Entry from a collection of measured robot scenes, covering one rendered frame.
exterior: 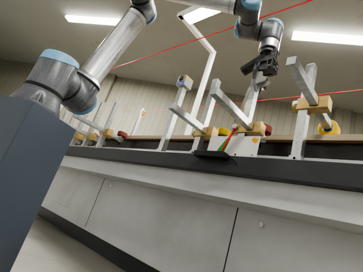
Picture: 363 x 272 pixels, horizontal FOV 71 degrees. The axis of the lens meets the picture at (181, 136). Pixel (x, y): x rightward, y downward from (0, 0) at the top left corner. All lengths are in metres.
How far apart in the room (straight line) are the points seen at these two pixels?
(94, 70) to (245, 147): 0.79
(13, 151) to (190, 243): 0.93
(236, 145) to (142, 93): 5.42
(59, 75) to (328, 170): 1.05
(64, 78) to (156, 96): 5.18
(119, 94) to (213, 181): 5.69
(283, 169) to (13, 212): 0.96
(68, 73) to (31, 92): 0.17
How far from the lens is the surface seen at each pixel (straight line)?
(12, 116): 1.03
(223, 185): 1.14
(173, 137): 1.73
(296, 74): 0.95
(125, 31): 1.42
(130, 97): 6.50
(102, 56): 1.35
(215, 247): 1.35
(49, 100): 1.11
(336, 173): 0.96
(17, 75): 9.13
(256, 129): 1.14
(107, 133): 2.03
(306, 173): 0.98
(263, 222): 1.25
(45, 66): 1.16
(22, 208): 1.10
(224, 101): 0.98
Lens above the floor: 0.37
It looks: 18 degrees up
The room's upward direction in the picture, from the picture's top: 18 degrees clockwise
